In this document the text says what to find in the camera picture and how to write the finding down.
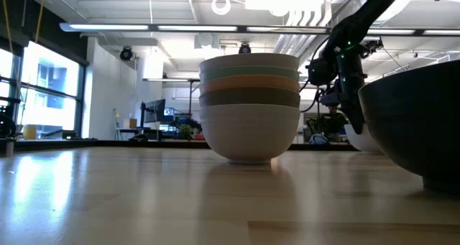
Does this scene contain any black background metal frame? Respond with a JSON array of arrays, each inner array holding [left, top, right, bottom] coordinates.
[[143, 78, 201, 138]]

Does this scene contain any black ceiling camera cluster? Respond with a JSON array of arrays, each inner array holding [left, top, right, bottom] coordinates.
[[361, 36, 384, 59]]

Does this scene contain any small green plant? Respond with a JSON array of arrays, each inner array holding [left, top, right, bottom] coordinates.
[[178, 124, 194, 142]]

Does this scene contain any yellow bin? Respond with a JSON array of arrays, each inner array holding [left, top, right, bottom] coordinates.
[[22, 124, 38, 141]]

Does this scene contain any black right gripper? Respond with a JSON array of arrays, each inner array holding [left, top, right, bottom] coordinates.
[[336, 52, 367, 135]]

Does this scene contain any person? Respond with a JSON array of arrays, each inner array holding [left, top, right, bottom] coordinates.
[[307, 106, 349, 142]]

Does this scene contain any white ring light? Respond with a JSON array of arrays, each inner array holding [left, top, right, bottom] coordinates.
[[211, 0, 232, 17]]

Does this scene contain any dark olive bowl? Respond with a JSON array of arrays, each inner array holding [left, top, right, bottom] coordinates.
[[199, 86, 301, 108]]

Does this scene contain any silver ventilation duct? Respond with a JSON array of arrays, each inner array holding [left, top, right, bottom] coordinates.
[[298, 0, 418, 61]]

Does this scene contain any white bowl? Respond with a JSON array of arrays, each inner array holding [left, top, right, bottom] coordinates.
[[199, 52, 300, 73], [199, 103, 301, 165], [343, 122, 384, 154]]

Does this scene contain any black bowl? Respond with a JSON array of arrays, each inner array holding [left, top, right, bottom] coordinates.
[[358, 60, 460, 194]]

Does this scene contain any white ceiling pipe bundle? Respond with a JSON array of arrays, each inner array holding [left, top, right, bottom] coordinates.
[[267, 0, 334, 59]]

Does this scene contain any yellow hanging cable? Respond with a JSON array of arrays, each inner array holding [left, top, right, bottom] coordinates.
[[34, 0, 47, 45], [1, 0, 14, 55]]

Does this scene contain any small black computer monitor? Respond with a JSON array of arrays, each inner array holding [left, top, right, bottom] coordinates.
[[142, 98, 167, 124]]

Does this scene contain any large window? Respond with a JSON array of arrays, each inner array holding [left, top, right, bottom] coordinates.
[[0, 40, 86, 140]]

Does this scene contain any black round device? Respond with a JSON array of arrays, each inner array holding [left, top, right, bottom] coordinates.
[[0, 97, 18, 139]]

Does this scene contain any overhead LED light bar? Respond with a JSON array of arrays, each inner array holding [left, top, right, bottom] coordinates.
[[59, 22, 460, 37]]

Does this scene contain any orange bowl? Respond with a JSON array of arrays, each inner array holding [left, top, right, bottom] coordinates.
[[199, 74, 300, 95]]

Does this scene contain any black right camera cable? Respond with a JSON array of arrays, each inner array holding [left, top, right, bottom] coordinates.
[[300, 78, 324, 114]]

